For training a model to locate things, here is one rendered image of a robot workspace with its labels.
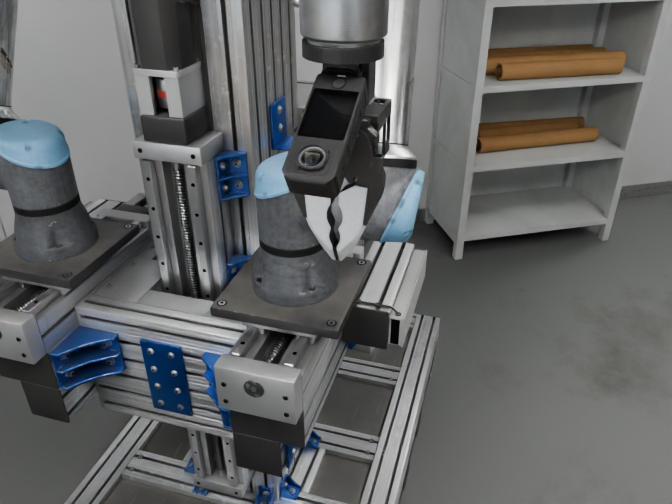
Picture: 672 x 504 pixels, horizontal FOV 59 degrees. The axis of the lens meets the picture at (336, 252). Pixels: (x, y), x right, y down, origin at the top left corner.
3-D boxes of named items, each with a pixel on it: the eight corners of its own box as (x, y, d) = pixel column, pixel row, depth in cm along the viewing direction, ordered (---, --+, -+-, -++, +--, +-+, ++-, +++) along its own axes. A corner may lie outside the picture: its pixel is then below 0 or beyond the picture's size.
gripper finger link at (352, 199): (378, 241, 64) (381, 160, 59) (364, 270, 59) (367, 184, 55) (350, 237, 65) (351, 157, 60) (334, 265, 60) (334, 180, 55)
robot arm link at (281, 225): (268, 213, 106) (263, 141, 99) (342, 219, 104) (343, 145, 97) (248, 247, 96) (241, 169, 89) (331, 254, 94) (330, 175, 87)
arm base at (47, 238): (51, 219, 126) (39, 176, 121) (114, 229, 122) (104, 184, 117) (-3, 255, 113) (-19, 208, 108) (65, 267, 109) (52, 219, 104)
